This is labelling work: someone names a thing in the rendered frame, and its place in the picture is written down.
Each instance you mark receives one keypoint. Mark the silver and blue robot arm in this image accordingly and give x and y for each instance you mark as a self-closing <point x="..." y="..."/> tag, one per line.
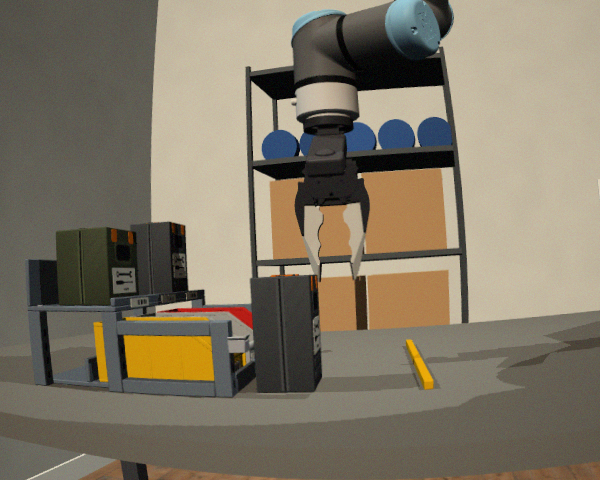
<point x="328" y="50"/>

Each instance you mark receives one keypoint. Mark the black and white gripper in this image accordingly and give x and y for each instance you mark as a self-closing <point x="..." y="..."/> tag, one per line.
<point x="345" y="189"/>

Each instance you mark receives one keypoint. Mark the yellow vertical bar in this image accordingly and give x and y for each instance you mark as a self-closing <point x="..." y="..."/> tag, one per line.
<point x="421" y="369"/>

